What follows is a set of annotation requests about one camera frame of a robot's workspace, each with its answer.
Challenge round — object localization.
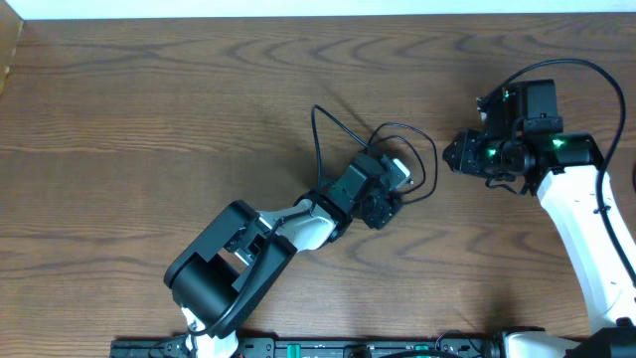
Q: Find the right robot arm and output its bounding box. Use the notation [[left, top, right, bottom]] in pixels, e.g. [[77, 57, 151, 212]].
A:
[[443, 80, 635, 357]]

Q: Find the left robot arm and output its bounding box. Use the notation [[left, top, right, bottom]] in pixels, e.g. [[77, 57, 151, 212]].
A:
[[164, 153, 410, 338]]

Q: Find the left camera black cable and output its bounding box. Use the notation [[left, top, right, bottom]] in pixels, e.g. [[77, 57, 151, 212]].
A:
[[186, 103, 372, 339]]

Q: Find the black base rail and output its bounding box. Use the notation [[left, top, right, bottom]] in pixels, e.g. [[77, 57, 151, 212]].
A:
[[108, 327, 548, 358]]

